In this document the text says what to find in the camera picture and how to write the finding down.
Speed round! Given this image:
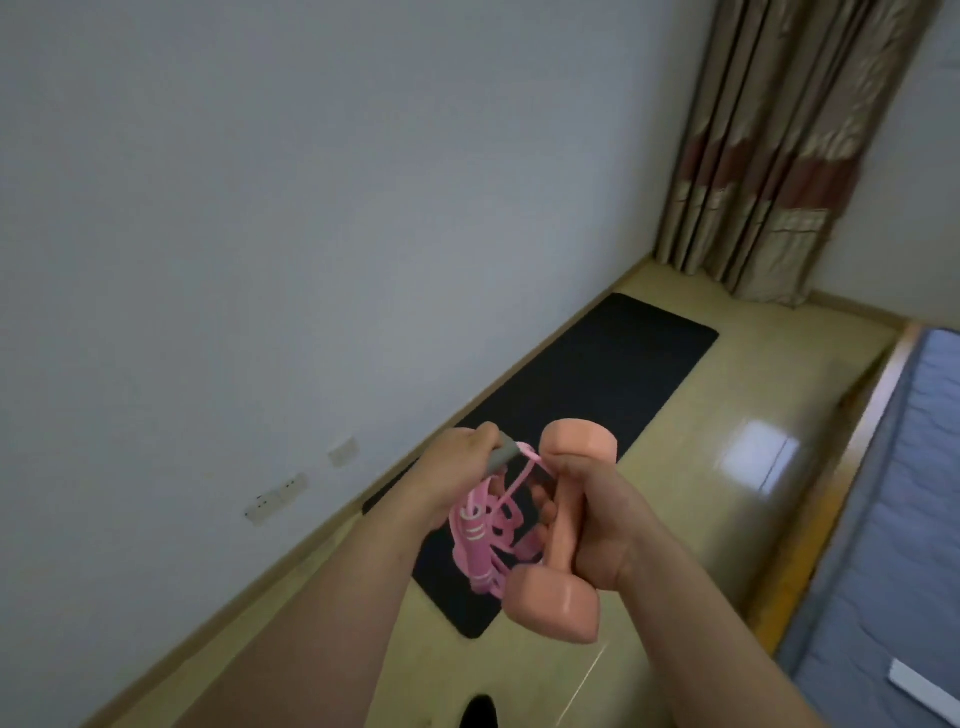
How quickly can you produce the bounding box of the beige and brown curtain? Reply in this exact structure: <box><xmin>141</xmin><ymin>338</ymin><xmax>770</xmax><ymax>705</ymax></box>
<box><xmin>651</xmin><ymin>0</ymin><xmax>943</xmax><ymax>309</ymax></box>

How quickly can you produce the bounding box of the grey quilted mattress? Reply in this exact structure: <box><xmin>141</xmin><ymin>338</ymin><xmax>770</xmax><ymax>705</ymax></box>
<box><xmin>775</xmin><ymin>327</ymin><xmax>960</xmax><ymax>728</ymax></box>

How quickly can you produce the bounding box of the wooden bed frame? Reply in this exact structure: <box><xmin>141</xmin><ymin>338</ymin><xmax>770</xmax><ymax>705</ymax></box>
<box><xmin>741</xmin><ymin>321</ymin><xmax>930</xmax><ymax>640</ymax></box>

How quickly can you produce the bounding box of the person's right forearm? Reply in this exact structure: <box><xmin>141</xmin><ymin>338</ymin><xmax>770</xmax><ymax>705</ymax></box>
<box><xmin>606</xmin><ymin>529</ymin><xmax>828</xmax><ymax>728</ymax></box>

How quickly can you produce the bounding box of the black exercise mat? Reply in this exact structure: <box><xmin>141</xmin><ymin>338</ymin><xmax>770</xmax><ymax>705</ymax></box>
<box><xmin>362</xmin><ymin>292</ymin><xmax>720</xmax><ymax>641</ymax></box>

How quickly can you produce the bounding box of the person's left hand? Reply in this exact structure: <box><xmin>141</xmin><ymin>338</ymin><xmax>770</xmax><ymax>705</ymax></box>
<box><xmin>401</xmin><ymin>422</ymin><xmax>504</xmax><ymax>537</ymax></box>

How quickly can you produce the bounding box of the white flat object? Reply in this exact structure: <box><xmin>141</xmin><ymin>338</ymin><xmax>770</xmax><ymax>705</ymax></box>
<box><xmin>888</xmin><ymin>657</ymin><xmax>960</xmax><ymax>714</ymax></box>

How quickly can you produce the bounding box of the pink skipping rope grey handle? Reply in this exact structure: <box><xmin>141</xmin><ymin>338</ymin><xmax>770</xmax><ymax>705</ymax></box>
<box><xmin>447</xmin><ymin>432</ymin><xmax>561</xmax><ymax>601</ymax></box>

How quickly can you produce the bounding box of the person's black shoe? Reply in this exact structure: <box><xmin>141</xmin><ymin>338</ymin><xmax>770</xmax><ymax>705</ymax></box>
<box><xmin>456</xmin><ymin>695</ymin><xmax>501</xmax><ymax>728</ymax></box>

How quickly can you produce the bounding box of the person's right hand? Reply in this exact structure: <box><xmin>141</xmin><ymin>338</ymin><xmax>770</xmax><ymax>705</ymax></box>
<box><xmin>517</xmin><ymin>453</ymin><xmax>663</xmax><ymax>594</ymax></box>

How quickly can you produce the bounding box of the person's left forearm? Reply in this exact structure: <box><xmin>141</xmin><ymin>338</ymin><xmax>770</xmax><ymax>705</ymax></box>
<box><xmin>174</xmin><ymin>517</ymin><xmax>445</xmax><ymax>728</ymax></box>

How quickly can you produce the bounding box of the pink dumbbell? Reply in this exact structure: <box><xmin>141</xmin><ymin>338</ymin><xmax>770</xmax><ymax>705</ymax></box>
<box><xmin>501</xmin><ymin>418</ymin><xmax>621</xmax><ymax>647</ymax></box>

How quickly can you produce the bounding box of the white wall socket strip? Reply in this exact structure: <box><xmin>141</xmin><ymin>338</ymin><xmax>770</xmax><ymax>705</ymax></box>
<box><xmin>243</xmin><ymin>472</ymin><xmax>311</xmax><ymax>525</ymax></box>

